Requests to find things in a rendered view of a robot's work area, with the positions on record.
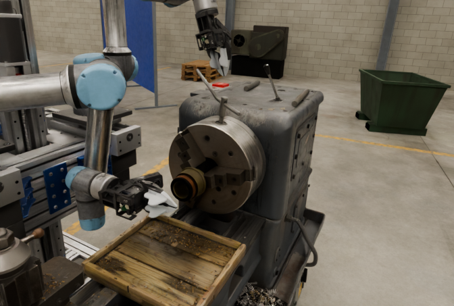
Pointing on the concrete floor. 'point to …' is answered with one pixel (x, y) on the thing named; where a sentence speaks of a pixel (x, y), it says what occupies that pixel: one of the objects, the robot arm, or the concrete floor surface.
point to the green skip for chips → (398, 101)
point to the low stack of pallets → (200, 71)
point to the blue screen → (140, 40)
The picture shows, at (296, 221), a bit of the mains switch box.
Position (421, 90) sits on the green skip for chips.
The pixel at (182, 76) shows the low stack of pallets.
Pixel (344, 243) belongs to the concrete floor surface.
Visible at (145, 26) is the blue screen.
